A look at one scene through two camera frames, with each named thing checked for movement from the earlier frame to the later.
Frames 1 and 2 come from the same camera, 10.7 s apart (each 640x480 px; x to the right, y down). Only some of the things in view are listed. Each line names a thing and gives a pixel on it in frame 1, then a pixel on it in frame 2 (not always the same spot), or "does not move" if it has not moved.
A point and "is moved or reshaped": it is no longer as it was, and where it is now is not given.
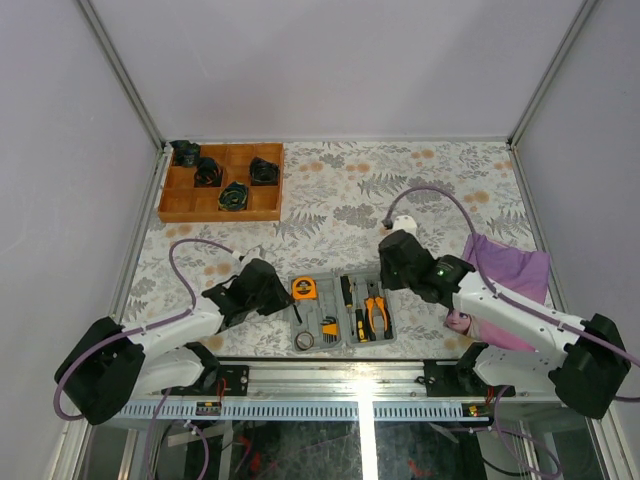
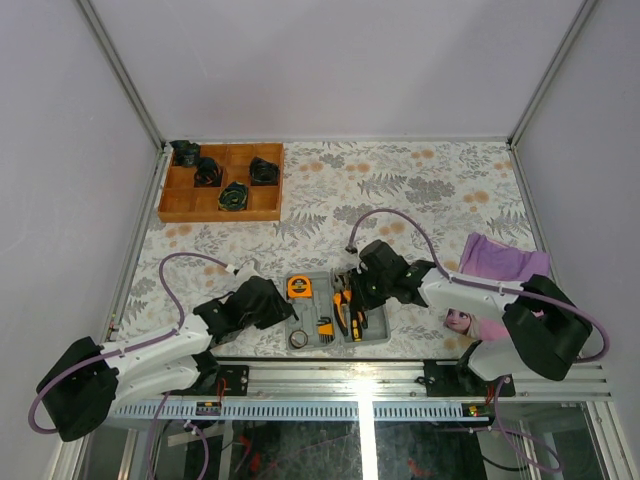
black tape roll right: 263,172 does not move
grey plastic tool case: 333,312 does not move
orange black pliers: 375,297 -> 340,316
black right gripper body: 391,279 -> 371,291
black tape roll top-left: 186,153 does not move
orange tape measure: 304,288 does not move
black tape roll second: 208,173 does not move
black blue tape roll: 233,196 does not move
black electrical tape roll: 304,340 is moved or reshaped
